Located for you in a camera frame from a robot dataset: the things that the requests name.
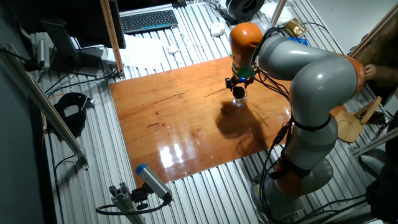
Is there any thin white cable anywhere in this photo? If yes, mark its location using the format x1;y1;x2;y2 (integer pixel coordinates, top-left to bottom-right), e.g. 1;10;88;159
169;26;215;63

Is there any silver camera with blue end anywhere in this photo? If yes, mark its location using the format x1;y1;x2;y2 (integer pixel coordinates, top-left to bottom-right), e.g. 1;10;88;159
136;164;174;203

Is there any black computer monitor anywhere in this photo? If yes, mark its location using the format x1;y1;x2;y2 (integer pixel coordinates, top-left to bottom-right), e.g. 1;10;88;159
0;0;127;49

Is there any small clear glass jar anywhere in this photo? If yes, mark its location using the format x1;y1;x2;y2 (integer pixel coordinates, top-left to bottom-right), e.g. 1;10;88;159
232;90;249;108

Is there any black clamp holder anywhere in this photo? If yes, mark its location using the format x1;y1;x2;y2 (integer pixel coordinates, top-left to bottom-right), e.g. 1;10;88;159
53;92;95;138

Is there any aluminium profile bar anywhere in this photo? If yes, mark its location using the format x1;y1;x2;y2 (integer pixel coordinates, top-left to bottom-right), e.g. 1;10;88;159
353;127;398;157

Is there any right forearm brown sleeve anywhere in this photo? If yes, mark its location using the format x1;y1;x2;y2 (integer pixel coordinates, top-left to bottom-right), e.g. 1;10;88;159
374;64;398;88

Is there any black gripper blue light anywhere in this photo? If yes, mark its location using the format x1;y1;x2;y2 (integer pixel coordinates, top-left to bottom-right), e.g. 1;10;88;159
225;76;256;92

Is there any black fabric mass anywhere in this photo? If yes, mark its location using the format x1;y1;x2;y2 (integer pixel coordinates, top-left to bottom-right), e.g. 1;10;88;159
365;111;398;223

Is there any wooden upright beam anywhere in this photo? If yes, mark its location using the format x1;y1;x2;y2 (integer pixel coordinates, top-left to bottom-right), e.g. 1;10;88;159
99;0;126;78

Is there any black computer keyboard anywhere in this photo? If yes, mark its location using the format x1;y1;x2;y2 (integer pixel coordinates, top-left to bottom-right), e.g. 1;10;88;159
119;9;179;35

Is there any person's right hand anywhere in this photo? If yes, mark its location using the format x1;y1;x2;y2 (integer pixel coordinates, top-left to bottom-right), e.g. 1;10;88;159
363;63;378;82

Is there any slanted wooden frame beam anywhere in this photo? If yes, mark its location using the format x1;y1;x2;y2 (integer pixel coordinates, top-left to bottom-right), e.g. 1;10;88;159
349;2;398;58

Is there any white paper sheet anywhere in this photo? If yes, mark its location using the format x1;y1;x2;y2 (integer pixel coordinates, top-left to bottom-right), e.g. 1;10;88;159
107;34;170;71

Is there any white rounded plastic lump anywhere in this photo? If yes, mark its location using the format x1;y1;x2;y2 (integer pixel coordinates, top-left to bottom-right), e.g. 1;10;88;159
210;21;226;37

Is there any short aluminium profile stub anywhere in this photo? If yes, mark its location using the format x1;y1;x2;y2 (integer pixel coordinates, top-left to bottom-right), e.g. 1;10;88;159
108;182;146;224

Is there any upright aluminium post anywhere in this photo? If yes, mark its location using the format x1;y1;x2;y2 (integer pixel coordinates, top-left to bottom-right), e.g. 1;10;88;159
269;0;287;27

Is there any black camera cable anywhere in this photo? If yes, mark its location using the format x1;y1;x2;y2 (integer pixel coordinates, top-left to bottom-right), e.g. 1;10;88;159
95;198;169;217

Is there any black monitor stand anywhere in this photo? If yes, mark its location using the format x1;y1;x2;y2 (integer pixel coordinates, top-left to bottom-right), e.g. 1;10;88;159
40;20;104;77

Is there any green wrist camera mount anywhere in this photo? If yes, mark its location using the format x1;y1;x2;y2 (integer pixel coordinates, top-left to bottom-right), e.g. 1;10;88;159
231;63;257;80

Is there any gold foil packet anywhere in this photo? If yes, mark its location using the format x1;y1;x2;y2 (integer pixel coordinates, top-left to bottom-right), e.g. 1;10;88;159
284;17;308;38

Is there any long aluminium rail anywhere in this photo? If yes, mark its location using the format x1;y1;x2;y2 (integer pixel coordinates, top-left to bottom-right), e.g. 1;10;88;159
0;43;90;170

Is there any silver cylindrical camera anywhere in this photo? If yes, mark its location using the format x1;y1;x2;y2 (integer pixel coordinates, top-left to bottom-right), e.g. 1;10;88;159
36;39;51;71

